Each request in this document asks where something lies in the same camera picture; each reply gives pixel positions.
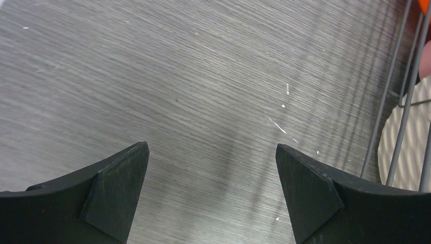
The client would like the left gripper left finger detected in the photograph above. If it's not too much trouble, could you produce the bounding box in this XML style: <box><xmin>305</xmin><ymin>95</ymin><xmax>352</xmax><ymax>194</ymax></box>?
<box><xmin>1</xmin><ymin>141</ymin><xmax>149</xmax><ymax>243</ymax></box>

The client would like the black wire dish rack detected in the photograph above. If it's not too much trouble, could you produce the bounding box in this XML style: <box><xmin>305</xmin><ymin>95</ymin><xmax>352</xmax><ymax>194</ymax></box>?
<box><xmin>360</xmin><ymin>1</ymin><xmax>430</xmax><ymax>193</ymax></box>

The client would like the pink mug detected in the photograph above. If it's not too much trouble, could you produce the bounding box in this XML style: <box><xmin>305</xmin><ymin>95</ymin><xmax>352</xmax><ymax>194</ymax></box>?
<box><xmin>418</xmin><ymin>41</ymin><xmax>431</xmax><ymax>80</ymax></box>

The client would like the orange bowl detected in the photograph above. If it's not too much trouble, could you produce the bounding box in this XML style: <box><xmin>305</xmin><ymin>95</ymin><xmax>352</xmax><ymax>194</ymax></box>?
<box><xmin>417</xmin><ymin>0</ymin><xmax>430</xmax><ymax>15</ymax></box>

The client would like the woven bamboo plate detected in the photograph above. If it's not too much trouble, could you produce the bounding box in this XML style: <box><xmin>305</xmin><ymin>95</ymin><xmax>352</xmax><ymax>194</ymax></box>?
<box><xmin>378</xmin><ymin>76</ymin><xmax>430</xmax><ymax>191</ymax></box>

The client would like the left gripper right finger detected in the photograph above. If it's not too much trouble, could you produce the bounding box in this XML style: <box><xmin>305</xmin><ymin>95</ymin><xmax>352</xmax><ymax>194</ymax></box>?
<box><xmin>275</xmin><ymin>144</ymin><xmax>430</xmax><ymax>243</ymax></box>

